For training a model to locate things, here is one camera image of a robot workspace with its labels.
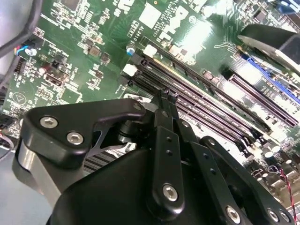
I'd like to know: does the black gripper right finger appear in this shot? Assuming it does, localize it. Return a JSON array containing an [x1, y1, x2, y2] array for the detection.
[[170, 92, 296, 225]]

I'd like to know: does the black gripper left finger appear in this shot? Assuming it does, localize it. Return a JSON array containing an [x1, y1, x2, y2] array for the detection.
[[11, 88, 187, 213]]

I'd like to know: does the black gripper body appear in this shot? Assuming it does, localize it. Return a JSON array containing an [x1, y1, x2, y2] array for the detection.
[[48, 149, 235, 225]]

